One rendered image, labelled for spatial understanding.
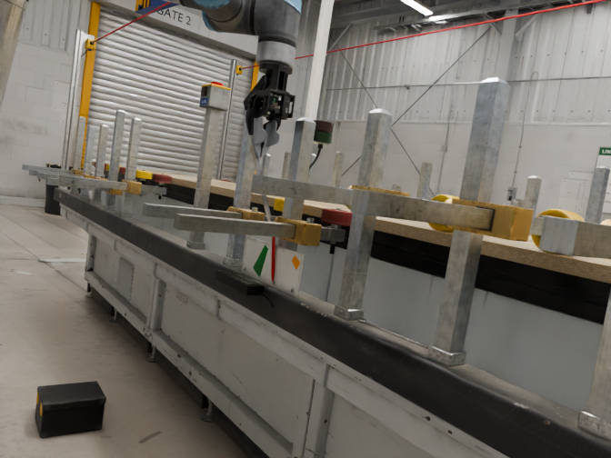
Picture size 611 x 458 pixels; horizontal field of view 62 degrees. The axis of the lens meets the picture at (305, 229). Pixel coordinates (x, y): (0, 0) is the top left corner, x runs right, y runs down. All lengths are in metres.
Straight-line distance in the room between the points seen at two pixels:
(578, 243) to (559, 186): 8.03
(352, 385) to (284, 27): 0.79
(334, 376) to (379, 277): 0.29
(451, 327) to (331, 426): 0.73
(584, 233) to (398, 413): 0.61
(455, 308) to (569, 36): 8.31
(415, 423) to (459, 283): 0.28
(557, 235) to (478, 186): 0.39
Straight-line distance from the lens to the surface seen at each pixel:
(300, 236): 1.16
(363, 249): 1.03
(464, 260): 0.86
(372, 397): 1.06
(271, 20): 1.25
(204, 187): 1.66
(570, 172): 8.49
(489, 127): 0.86
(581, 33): 8.99
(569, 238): 0.48
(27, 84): 8.98
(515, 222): 0.81
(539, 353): 1.05
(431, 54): 10.15
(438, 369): 0.88
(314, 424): 1.53
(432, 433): 0.97
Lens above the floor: 0.96
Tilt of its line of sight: 5 degrees down
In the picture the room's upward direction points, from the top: 9 degrees clockwise
